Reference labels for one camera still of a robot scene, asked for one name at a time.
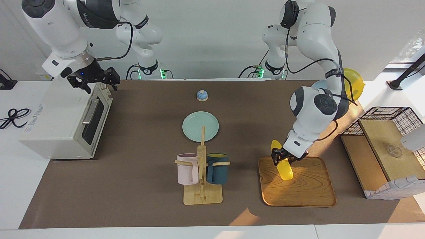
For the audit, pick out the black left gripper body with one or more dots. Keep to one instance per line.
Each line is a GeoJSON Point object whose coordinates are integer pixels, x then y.
{"type": "Point", "coordinates": [294, 155]}

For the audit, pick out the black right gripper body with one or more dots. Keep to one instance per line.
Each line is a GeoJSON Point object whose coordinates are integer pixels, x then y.
{"type": "Point", "coordinates": [89, 72]}

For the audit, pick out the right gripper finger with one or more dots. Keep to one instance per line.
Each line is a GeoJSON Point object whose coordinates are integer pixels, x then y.
{"type": "Point", "coordinates": [81, 84]}
{"type": "Point", "coordinates": [112, 79]}

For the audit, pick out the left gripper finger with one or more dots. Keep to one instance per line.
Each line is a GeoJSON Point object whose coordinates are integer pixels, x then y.
{"type": "Point", "coordinates": [276, 157]}
{"type": "Point", "coordinates": [290, 160]}

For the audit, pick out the yellow banana toy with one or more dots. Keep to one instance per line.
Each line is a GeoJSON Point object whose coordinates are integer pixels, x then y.
{"type": "Point", "coordinates": [285, 171]}

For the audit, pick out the cream toaster oven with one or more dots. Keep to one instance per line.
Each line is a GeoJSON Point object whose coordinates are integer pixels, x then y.
{"type": "Point", "coordinates": [49, 126]}

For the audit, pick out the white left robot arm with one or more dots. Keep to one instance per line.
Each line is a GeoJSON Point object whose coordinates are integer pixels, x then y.
{"type": "Point", "coordinates": [312, 106]}

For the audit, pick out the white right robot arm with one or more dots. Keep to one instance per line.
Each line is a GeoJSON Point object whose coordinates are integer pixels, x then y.
{"type": "Point", "coordinates": [56, 30]}

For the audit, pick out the wooden serving tray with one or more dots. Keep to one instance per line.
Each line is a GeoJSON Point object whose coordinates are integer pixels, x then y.
{"type": "Point", "coordinates": [308, 189]}

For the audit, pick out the dark blue mug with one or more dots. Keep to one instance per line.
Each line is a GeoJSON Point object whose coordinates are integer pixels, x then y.
{"type": "Point", "coordinates": [217, 172]}

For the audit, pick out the light blue plate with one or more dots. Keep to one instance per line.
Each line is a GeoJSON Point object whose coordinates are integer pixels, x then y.
{"type": "Point", "coordinates": [318, 85]}

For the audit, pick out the wooden mug tree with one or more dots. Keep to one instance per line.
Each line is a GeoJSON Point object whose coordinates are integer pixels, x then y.
{"type": "Point", "coordinates": [202, 196]}

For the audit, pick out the teal green plate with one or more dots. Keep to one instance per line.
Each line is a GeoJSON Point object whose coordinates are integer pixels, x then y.
{"type": "Point", "coordinates": [194, 127]}

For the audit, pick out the pink mug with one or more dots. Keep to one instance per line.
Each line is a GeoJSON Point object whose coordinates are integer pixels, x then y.
{"type": "Point", "coordinates": [186, 171]}

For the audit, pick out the blue dome bell wooden knob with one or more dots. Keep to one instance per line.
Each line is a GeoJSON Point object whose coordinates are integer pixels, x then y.
{"type": "Point", "coordinates": [202, 95]}

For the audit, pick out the yellow plate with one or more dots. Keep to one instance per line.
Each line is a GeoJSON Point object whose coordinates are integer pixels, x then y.
{"type": "Point", "coordinates": [354, 84]}

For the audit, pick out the small clear glass object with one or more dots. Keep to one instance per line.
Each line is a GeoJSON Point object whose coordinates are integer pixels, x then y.
{"type": "Point", "coordinates": [395, 151]}

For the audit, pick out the brown table mat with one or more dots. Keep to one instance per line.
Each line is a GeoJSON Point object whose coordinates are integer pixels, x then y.
{"type": "Point", "coordinates": [132, 186]}

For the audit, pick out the white rounded object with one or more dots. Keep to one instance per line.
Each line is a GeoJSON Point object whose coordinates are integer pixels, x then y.
{"type": "Point", "coordinates": [413, 139]}

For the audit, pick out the black angled stand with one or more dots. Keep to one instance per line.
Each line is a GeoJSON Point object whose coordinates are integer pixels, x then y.
{"type": "Point", "coordinates": [406, 73]}

